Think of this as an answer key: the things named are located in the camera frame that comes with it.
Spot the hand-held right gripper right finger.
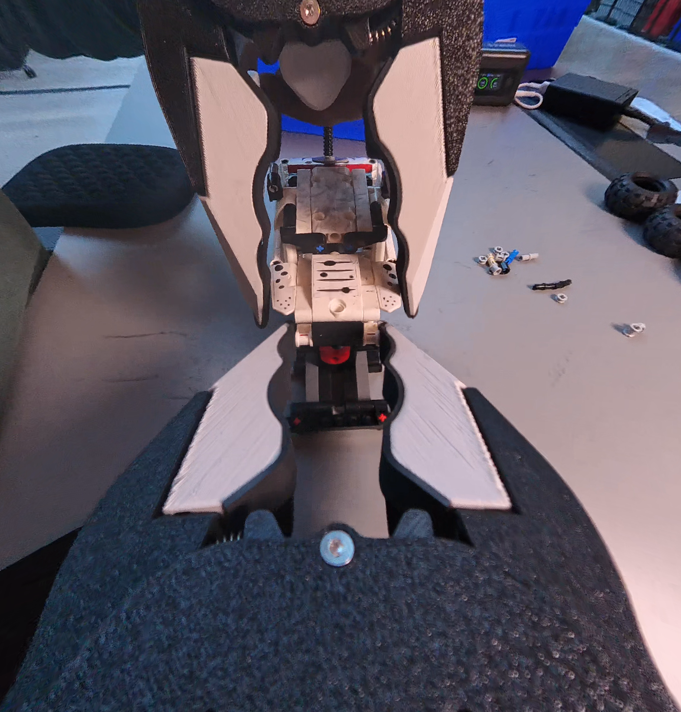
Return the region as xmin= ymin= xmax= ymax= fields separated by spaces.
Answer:
xmin=381 ymin=326 xmax=514 ymax=512

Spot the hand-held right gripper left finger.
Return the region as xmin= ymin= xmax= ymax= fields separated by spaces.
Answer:
xmin=161 ymin=323 xmax=299 ymax=518

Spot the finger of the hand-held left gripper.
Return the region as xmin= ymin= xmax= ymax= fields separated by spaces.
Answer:
xmin=366 ymin=37 xmax=455 ymax=320
xmin=193 ymin=54 xmax=283 ymax=329

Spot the white lego vehicle model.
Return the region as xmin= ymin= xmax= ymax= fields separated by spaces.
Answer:
xmin=266 ymin=134 xmax=406 ymax=437

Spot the cluster of small lego pieces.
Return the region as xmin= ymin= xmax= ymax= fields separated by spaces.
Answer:
xmin=477 ymin=245 xmax=539 ymax=276

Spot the black knobby lego tire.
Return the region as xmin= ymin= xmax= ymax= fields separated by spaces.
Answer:
xmin=644 ymin=204 xmax=681 ymax=259
xmin=605 ymin=173 xmax=681 ymax=221

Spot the black digital timer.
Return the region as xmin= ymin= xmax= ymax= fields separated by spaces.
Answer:
xmin=474 ymin=43 xmax=530 ymax=106

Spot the blue plastic storage bin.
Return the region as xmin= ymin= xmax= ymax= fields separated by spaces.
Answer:
xmin=483 ymin=0 xmax=592 ymax=73

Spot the small white paper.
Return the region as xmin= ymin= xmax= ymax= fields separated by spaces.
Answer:
xmin=630 ymin=98 xmax=681 ymax=140

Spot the person's green sweatshirt torso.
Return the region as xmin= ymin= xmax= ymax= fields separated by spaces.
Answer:
xmin=0 ymin=176 xmax=50 ymax=451

